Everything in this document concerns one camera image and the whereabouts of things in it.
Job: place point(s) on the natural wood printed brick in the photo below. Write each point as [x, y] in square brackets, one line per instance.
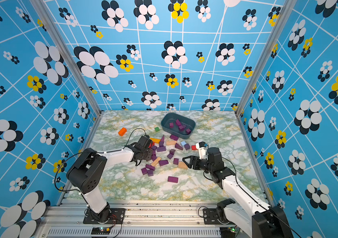
[171, 142]

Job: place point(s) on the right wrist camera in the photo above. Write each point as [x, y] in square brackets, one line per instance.
[202, 149]

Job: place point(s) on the aluminium front rail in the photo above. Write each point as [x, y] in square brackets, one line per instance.
[144, 219]

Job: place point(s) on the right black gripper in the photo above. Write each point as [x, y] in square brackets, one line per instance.
[195, 159]

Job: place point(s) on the purple wedge brick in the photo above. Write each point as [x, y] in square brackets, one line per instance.
[178, 146]

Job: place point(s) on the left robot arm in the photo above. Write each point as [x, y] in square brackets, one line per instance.
[86, 173]

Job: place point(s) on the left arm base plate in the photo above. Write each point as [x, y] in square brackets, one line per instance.
[107, 216]

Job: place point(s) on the natural wood large brick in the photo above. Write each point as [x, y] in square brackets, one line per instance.
[182, 165]

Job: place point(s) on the purple long brick centre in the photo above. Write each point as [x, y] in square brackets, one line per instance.
[163, 162]

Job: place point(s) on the natural wood slanted brick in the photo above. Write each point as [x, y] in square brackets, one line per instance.
[154, 163]

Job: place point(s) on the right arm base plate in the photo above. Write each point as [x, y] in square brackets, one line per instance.
[216, 216]

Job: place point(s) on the lone purple brick front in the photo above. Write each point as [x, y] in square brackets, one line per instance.
[173, 179]

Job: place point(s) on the orange brick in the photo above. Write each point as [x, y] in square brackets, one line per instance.
[122, 132]

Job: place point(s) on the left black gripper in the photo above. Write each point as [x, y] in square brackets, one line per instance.
[150, 154]

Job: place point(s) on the purple brick beside bin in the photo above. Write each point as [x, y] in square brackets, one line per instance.
[173, 137]

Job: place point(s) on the dark teal storage bin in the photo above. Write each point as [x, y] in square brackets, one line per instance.
[168, 124]

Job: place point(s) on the yellow long brick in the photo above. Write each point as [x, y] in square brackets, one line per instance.
[155, 140]

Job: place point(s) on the purple tall triangle brick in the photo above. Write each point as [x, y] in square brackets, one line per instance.
[162, 142]

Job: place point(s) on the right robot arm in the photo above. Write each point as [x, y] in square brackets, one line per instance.
[243, 208]

